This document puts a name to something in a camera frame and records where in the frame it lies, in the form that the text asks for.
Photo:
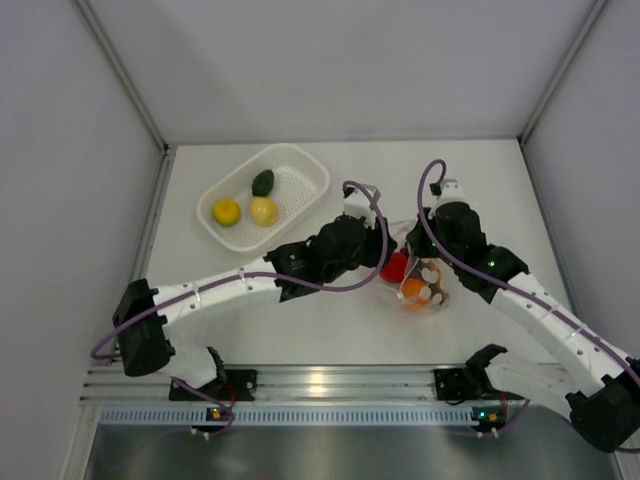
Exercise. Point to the aluminium corner frame post left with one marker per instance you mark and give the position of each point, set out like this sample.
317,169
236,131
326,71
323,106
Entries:
121,72

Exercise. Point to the yellow fake pear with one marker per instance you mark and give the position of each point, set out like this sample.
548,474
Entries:
263,211

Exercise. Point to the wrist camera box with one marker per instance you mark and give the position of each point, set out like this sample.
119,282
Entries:
358,202
447,191

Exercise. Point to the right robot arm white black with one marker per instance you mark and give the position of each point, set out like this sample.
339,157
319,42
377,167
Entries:
593,385

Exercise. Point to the red yellow fake apple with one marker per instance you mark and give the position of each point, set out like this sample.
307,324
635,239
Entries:
393,272

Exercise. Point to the aluminium corner frame post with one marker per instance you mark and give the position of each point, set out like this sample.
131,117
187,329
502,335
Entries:
577,43
121,72

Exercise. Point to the white perforated plastic basket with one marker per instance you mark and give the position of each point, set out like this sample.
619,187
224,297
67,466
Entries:
300,183

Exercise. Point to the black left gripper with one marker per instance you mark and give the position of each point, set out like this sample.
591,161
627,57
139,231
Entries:
372,259

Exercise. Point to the aluminium corner frame post right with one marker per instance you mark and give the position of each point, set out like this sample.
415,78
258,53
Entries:
577,43

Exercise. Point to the white slotted cable duct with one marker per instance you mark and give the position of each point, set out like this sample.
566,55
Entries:
269,415

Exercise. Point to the clear zip top bag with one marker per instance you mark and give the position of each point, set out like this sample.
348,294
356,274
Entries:
428,270

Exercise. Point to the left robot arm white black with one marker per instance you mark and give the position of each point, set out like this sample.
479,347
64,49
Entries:
151,323

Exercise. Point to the orange fake fruit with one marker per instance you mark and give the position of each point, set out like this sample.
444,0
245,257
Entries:
415,294

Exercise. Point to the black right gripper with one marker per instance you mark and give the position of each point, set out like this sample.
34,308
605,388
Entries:
416,239

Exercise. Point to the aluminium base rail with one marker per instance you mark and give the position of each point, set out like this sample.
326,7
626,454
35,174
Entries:
285,383

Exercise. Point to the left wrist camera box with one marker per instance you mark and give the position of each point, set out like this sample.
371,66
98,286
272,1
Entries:
358,202

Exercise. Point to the yellow green fake lemon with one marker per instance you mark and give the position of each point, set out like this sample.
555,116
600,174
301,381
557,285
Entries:
226,212

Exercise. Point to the green fake avocado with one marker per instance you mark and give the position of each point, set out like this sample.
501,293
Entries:
263,183

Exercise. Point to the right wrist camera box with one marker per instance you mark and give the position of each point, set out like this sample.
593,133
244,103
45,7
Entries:
447,191

